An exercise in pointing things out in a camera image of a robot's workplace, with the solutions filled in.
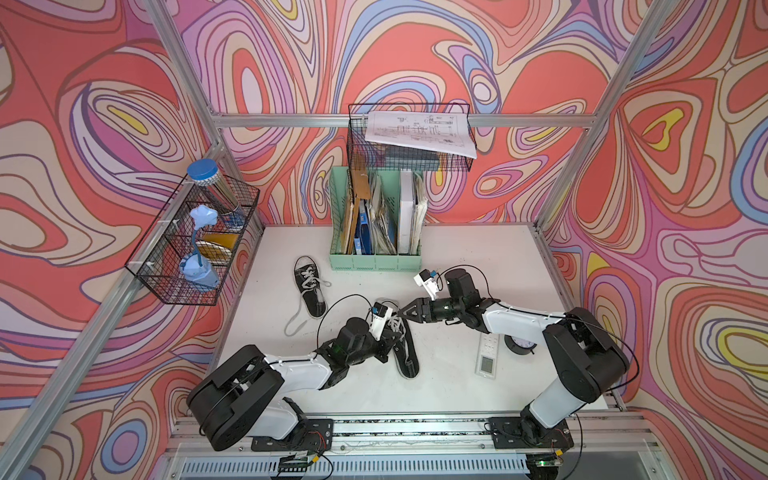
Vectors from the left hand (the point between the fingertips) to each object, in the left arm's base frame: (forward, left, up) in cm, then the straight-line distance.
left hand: (402, 338), depth 83 cm
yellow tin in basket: (+11, +45, +26) cm, 53 cm away
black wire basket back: (+55, +12, +24) cm, 61 cm away
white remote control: (-3, -25, -6) cm, 26 cm away
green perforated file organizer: (+32, +7, +16) cm, 36 cm away
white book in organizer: (+36, -2, +15) cm, 39 cm away
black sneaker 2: (+23, +32, -3) cm, 39 cm away
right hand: (+4, -1, +2) cm, 5 cm away
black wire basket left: (+7, +50, +28) cm, 57 cm away
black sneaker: (-2, -1, -3) cm, 4 cm away
